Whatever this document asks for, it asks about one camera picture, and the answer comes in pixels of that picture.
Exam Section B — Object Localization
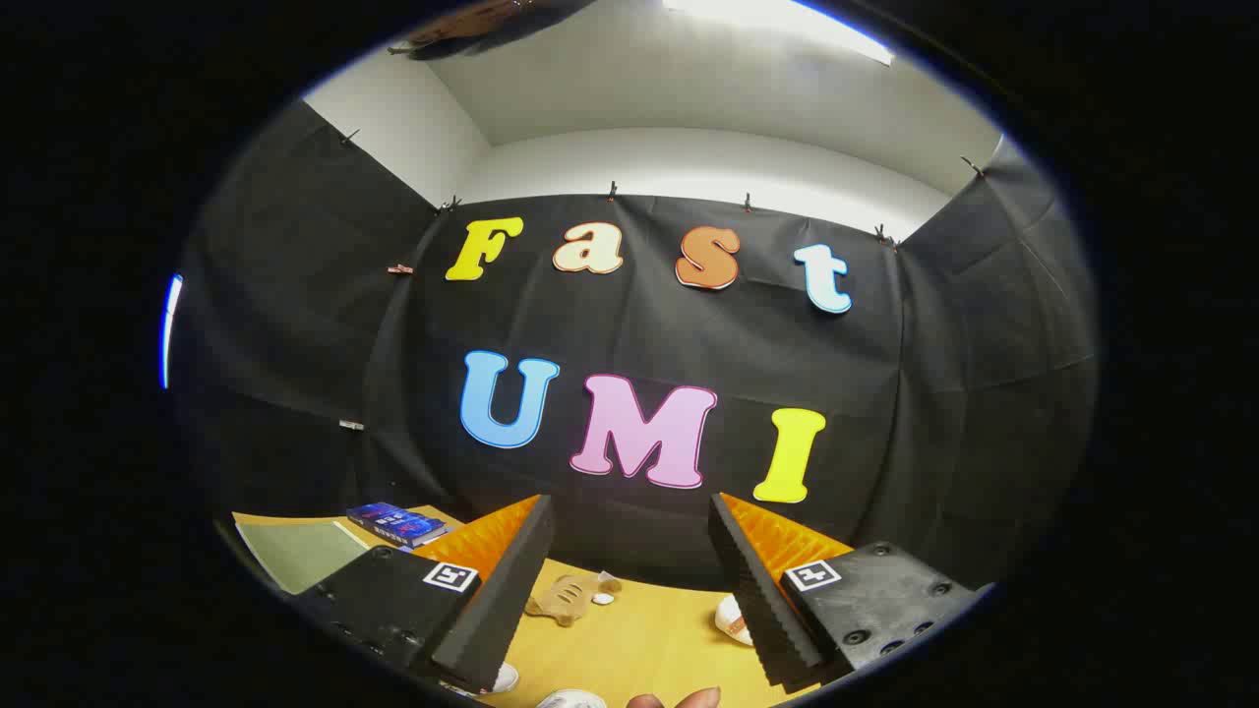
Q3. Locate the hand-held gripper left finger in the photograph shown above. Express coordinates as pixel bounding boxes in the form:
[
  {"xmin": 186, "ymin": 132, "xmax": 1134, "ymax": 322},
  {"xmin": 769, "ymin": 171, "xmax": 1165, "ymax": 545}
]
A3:
[{"xmin": 293, "ymin": 494, "xmax": 556, "ymax": 694}]

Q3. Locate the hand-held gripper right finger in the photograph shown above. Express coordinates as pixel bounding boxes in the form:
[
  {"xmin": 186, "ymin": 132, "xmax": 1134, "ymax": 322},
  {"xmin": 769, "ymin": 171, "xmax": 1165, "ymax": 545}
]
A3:
[{"xmin": 707, "ymin": 492, "xmax": 996, "ymax": 689}]

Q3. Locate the pale green fabric storage box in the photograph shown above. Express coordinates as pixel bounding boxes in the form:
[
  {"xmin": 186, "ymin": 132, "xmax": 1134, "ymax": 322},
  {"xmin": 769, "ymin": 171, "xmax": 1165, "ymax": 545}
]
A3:
[{"xmin": 234, "ymin": 519, "xmax": 372, "ymax": 595}]

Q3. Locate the white plush toy red label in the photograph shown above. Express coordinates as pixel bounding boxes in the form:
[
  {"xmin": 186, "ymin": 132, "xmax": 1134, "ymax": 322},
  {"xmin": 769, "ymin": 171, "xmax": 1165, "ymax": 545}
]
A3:
[{"xmin": 715, "ymin": 593, "xmax": 756, "ymax": 647}]

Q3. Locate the brown plush toy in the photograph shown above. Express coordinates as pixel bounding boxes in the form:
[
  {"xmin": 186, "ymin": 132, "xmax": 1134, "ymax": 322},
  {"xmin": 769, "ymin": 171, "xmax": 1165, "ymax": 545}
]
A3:
[{"xmin": 524, "ymin": 572, "xmax": 623, "ymax": 627}]

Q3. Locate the dark blue book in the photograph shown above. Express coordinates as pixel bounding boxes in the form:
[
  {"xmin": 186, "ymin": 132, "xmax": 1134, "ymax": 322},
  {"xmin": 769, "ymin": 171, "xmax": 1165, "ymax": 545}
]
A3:
[{"xmin": 346, "ymin": 502, "xmax": 450, "ymax": 550}]

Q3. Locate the black backdrop cloth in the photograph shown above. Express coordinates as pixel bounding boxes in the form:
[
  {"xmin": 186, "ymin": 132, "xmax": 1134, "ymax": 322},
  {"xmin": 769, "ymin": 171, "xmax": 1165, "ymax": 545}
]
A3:
[{"xmin": 172, "ymin": 98, "xmax": 1098, "ymax": 591}]

